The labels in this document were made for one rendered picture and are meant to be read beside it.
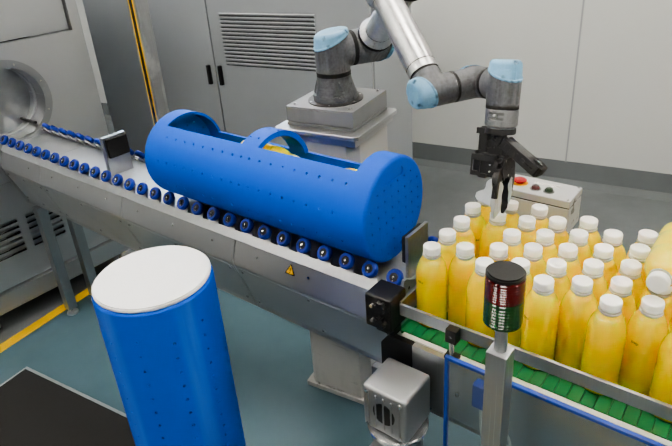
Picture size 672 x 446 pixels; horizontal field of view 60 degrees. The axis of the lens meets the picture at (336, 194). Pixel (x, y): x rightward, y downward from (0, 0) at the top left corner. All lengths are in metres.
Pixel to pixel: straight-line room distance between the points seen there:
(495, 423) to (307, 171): 0.75
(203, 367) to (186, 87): 2.67
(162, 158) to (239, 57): 1.75
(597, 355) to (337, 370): 1.40
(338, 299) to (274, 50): 2.07
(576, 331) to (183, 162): 1.18
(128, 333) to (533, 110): 3.36
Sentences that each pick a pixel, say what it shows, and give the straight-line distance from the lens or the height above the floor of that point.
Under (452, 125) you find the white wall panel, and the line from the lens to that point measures 4.44.
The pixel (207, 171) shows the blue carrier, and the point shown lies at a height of 1.13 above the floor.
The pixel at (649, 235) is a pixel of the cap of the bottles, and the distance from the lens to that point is 1.46.
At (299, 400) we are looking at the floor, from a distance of 2.54.
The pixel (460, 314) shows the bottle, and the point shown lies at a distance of 1.39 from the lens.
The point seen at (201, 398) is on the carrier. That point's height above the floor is 0.74.
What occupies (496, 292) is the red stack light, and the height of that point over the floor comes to 1.24.
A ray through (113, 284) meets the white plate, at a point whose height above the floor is 1.04.
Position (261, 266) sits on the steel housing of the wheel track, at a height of 0.86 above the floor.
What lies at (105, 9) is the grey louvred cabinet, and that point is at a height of 1.33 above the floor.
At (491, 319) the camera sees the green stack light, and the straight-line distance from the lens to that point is 0.99.
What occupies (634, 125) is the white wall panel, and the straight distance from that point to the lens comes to 4.19.
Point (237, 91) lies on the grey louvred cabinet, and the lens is 3.66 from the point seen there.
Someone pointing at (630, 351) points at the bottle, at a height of 1.00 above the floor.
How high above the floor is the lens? 1.78
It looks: 26 degrees down
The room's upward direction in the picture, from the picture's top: 4 degrees counter-clockwise
